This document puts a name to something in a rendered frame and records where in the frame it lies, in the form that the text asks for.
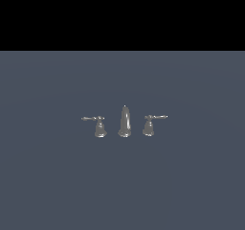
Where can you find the grey metal faucet spout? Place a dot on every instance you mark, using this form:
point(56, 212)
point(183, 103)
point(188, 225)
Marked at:
point(124, 123)

